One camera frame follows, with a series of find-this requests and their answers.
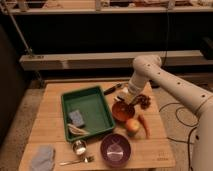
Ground small metal cup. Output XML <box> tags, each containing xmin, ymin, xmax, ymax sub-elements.
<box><xmin>72</xmin><ymin>140</ymin><xmax>87</xmax><ymax>156</ymax></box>

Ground blue sponge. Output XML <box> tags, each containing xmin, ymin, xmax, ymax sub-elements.
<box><xmin>68</xmin><ymin>110</ymin><xmax>85</xmax><ymax>127</ymax></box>

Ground orange carrot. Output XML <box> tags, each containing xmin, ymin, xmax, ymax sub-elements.
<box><xmin>138</xmin><ymin>115</ymin><xmax>150</xmax><ymax>139</ymax></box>

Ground black cables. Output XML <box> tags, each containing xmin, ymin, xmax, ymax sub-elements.
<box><xmin>158</xmin><ymin>101</ymin><xmax>201</xmax><ymax>171</ymax></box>

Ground metal spoon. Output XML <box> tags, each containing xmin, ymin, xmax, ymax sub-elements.
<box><xmin>59</xmin><ymin>156</ymin><xmax>94</xmax><ymax>166</ymax></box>

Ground beige banana peel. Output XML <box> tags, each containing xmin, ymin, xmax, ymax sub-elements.
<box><xmin>68</xmin><ymin>124</ymin><xmax>89</xmax><ymax>135</ymax></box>

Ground bunch of dark grapes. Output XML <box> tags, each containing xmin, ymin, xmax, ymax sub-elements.
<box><xmin>133</xmin><ymin>94</ymin><xmax>151</xmax><ymax>109</ymax></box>

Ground metal shelf rack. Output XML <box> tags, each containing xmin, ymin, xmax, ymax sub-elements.
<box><xmin>0</xmin><ymin>0</ymin><xmax>213</xmax><ymax>88</ymax></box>

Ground grey cloth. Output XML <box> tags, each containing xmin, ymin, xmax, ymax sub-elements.
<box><xmin>29</xmin><ymin>145</ymin><xmax>55</xmax><ymax>171</ymax></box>

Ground red yellow apple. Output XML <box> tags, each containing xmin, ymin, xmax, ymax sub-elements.
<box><xmin>125</xmin><ymin>118</ymin><xmax>140</xmax><ymax>134</ymax></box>

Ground green plastic tray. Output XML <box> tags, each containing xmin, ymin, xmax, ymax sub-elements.
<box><xmin>61</xmin><ymin>86</ymin><xmax>115</xmax><ymax>143</ymax></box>

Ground red bowl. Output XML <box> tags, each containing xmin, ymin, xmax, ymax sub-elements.
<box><xmin>112</xmin><ymin>101</ymin><xmax>135</xmax><ymax>122</ymax></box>

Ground dark handled knife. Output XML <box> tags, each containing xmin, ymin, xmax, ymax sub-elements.
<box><xmin>104</xmin><ymin>82</ymin><xmax>127</xmax><ymax>95</ymax></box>

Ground purple bowl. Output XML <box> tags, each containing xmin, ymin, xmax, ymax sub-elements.
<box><xmin>100</xmin><ymin>133</ymin><xmax>131</xmax><ymax>168</ymax></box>

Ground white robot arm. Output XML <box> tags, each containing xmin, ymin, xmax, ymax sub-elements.
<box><xmin>118</xmin><ymin>55</ymin><xmax>213</xmax><ymax>171</ymax></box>

